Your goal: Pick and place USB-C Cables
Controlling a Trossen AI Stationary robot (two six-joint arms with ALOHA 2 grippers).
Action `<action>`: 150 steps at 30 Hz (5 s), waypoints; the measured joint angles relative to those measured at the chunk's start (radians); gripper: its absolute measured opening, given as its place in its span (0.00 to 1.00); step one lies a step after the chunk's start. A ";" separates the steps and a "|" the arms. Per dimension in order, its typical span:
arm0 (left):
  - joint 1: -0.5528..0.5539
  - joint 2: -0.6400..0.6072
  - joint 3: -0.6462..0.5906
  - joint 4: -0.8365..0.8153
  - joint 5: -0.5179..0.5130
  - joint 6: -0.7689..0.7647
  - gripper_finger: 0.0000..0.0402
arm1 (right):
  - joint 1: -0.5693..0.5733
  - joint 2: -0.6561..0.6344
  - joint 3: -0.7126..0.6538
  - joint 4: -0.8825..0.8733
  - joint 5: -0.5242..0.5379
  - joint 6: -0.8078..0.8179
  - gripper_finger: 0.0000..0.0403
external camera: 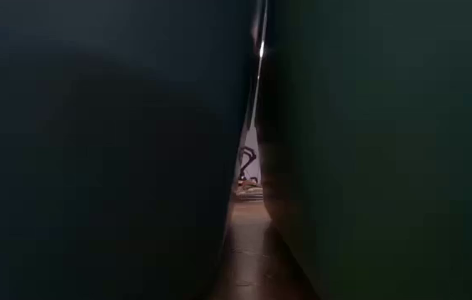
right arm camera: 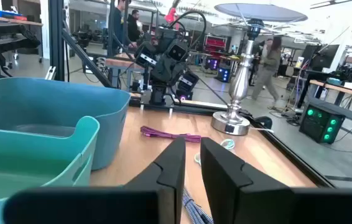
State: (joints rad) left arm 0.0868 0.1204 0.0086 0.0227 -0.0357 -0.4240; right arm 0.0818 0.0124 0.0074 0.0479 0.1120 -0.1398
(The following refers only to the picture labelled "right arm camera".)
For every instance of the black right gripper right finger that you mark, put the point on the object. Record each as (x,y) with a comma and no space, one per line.
(225,186)

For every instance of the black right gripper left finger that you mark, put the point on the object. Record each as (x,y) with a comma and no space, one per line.
(163,174)

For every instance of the blue plastic bin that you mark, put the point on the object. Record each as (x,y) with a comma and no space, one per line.
(70,99)

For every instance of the teal plastic bin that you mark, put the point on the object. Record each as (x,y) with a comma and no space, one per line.
(39,155)

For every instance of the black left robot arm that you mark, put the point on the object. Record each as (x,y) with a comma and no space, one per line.
(158,95)

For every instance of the wooden top work table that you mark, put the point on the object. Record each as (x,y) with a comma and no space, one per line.
(123,63)
(344,88)

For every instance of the computer tower purple lights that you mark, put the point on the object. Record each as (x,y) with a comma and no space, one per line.
(212,63)

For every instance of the person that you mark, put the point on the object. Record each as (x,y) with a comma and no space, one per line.
(264,46)
(119,25)
(133,28)
(269,65)

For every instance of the red lamp head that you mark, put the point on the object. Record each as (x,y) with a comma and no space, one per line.
(171,15)

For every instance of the red tool cabinet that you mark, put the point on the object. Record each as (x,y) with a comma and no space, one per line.
(215,43)

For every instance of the computer tower blue lights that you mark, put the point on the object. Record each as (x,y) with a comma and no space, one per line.
(223,74)

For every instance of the black table edge clamp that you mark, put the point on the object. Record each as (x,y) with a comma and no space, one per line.
(263,122)

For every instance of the silver table lamp white shade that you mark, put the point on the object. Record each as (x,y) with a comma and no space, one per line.
(239,84)

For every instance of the wooden workbench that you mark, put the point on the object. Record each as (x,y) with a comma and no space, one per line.
(14,21)

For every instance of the black monitor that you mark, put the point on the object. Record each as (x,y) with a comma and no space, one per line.
(322,57)

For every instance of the blue storage box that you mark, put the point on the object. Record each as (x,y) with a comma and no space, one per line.
(2,13)

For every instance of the black aluminium frame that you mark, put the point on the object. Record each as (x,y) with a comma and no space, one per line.
(56,40)

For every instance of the silver metal bracket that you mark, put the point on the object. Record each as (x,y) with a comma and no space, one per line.
(50,73)

